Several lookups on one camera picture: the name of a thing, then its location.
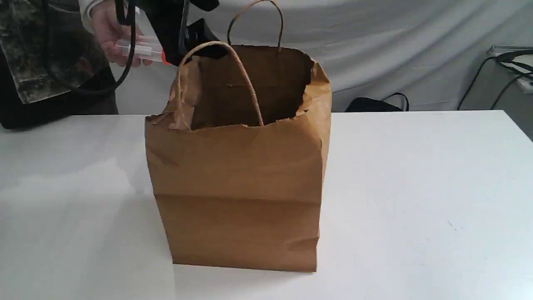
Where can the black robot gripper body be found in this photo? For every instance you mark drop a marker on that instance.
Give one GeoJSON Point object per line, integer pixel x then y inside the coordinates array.
{"type": "Point", "coordinates": [169, 19]}

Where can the brown paper bag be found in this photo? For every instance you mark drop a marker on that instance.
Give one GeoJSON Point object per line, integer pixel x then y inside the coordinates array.
{"type": "Point", "coordinates": [238, 157]}

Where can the white sleeve forearm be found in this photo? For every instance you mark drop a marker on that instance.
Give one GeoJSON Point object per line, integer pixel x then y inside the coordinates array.
{"type": "Point", "coordinates": [86, 7]}

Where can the black bag behind table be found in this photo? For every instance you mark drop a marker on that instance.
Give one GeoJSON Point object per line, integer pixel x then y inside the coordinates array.
{"type": "Point", "coordinates": [364, 104]}

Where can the person's left hand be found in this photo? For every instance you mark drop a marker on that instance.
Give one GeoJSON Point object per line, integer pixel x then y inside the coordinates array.
{"type": "Point", "coordinates": [108, 31]}

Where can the camouflage jacket person torso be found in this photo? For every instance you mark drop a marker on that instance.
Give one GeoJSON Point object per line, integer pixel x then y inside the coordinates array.
{"type": "Point", "coordinates": [29, 95]}

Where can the grey draped backdrop cloth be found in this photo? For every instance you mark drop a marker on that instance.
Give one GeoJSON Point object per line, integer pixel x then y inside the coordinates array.
{"type": "Point", "coordinates": [426, 49]}

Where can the grey equipment at right edge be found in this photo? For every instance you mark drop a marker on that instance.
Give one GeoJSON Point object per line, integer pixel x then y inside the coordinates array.
{"type": "Point", "coordinates": [518, 60]}

